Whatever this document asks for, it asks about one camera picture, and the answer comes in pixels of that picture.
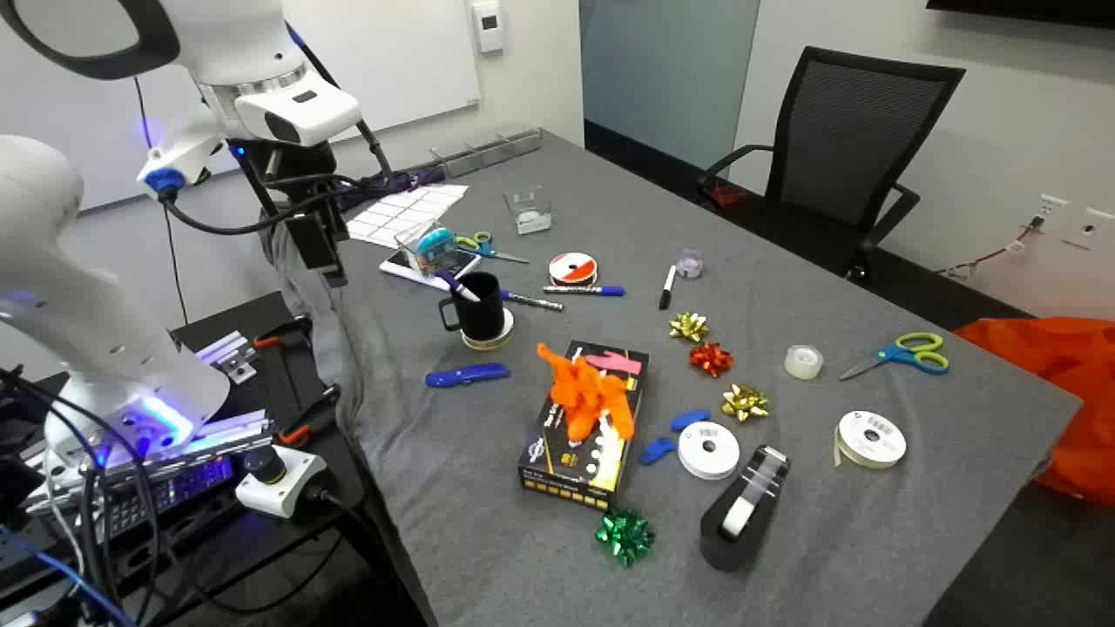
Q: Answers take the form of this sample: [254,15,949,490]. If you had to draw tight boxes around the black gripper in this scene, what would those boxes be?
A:
[235,138,348,278]

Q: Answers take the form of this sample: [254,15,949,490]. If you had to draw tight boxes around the orange glove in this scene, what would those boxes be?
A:
[534,342,641,445]

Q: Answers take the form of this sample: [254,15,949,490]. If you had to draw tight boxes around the black glove box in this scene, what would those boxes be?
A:
[516,337,652,515]

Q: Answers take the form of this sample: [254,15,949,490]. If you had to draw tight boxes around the white label sheets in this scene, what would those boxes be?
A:
[344,182,476,256]

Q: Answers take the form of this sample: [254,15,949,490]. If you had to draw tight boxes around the purple cloth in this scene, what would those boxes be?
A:
[336,165,451,201]

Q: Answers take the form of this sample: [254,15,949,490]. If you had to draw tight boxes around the black tripod stand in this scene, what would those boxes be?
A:
[282,19,398,179]

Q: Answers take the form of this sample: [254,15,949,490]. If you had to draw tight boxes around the black mug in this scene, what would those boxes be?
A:
[436,268,508,342]

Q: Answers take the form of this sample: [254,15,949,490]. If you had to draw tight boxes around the white tape roll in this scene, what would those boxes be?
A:
[456,307,519,355]

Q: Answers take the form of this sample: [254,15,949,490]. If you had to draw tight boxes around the blue utility knife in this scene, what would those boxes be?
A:
[421,359,516,395]

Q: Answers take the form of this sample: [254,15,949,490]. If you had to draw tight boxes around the clear plastic container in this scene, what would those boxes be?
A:
[507,189,558,239]

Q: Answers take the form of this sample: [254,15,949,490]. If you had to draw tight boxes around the blue grey marker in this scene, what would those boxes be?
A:
[502,289,568,317]

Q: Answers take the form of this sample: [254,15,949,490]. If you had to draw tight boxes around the white power adapter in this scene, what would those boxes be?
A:
[235,441,330,522]

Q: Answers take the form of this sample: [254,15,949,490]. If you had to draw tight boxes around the red white round object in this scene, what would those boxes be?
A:
[544,251,605,289]

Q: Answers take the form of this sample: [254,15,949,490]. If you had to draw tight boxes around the blue pen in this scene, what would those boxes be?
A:
[541,281,628,299]

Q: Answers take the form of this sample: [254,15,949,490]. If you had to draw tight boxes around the black marker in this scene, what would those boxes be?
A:
[654,263,682,315]

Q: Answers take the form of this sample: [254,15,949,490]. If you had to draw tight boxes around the gold gift bow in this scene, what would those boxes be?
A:
[717,382,775,427]
[665,311,714,347]

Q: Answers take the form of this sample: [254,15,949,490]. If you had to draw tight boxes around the small blue clip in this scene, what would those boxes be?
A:
[637,409,714,469]

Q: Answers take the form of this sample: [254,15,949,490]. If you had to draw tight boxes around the red gift bow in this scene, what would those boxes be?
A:
[688,337,739,381]

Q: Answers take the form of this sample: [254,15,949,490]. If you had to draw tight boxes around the green gift bow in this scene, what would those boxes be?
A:
[592,504,659,573]

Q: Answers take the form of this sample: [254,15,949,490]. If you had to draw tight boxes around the white ribbon spool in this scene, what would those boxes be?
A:
[830,409,915,474]
[677,419,746,484]

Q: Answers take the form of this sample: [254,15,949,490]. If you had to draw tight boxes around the grey table cloth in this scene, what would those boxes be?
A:
[270,124,1087,627]

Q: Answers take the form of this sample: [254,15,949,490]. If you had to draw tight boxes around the clear tape roll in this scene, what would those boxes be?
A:
[780,342,830,382]

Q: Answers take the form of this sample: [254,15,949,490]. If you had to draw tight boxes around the black tape dispenser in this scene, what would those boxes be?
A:
[699,441,795,574]

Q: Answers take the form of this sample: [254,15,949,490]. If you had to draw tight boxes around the black office chair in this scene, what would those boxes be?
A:
[699,45,968,287]

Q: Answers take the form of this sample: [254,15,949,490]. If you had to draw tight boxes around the orange bag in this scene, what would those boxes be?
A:
[954,315,1115,510]

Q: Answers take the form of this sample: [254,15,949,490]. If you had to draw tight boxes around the orange handled clamp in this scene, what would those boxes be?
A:
[249,319,316,355]
[275,395,344,451]

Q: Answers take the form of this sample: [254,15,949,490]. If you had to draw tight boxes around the white wall board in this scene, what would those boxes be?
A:
[0,0,485,217]

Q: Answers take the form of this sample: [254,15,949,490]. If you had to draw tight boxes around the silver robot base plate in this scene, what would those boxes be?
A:
[21,403,278,515]

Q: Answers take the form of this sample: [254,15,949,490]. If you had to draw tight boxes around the white wall thermostat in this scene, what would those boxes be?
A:
[466,0,508,57]

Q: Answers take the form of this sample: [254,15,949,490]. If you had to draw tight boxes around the black wall television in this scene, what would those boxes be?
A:
[924,0,1115,33]

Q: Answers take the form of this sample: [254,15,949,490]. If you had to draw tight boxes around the white wall outlet plate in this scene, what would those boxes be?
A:
[1031,192,1115,256]

